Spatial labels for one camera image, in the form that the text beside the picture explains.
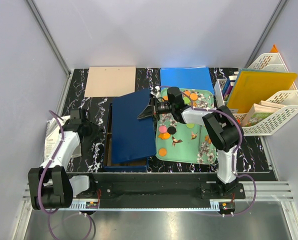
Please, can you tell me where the orange flower cookie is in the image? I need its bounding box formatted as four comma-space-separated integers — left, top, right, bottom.
205, 135, 212, 144

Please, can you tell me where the yellow fish cookie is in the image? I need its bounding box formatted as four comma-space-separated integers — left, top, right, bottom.
158, 132, 171, 140

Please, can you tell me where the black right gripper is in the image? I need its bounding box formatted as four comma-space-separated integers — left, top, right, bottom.
137, 96, 175, 122

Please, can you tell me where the yellow folder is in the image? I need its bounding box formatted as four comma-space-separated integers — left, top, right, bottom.
226, 68, 298, 114

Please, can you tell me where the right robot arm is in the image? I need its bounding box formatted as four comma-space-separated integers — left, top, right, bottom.
137, 86, 243, 199

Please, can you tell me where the pink sandwich cookie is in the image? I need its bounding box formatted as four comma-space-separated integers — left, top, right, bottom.
158, 125, 167, 134

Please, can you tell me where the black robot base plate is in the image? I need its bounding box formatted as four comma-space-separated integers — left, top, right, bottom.
87, 172, 246, 211

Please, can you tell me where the plain orange round cookie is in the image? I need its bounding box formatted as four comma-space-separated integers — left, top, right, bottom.
158, 148, 167, 157

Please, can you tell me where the blue tin lid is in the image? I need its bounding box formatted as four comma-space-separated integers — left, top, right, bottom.
111, 88, 157, 164

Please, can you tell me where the white manual booklet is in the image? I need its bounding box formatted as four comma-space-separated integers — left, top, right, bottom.
44, 115, 82, 159

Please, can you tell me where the green covered book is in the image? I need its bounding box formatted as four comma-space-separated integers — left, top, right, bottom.
241, 100, 285, 127

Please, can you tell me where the green sandwich cookie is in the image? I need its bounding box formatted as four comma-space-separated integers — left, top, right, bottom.
186, 123, 195, 129

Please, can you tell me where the blue cookie tin box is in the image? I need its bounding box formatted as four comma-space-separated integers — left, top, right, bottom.
101, 102, 150, 173

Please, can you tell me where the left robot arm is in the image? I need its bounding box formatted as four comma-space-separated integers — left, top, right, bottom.
27, 108, 102, 215

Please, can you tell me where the tan cardboard sheet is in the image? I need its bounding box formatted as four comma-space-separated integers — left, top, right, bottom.
84, 66, 136, 98

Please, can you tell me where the blue folder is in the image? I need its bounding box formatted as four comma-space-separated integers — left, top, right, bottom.
160, 67, 215, 95

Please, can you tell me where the green floral serving tray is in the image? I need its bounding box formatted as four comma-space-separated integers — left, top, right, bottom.
154, 87, 218, 165

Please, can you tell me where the black sandwich cookie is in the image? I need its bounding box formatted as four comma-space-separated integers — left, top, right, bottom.
167, 126, 177, 135

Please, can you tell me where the white desk file organizer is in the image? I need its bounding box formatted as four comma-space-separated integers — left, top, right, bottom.
214, 52, 298, 136

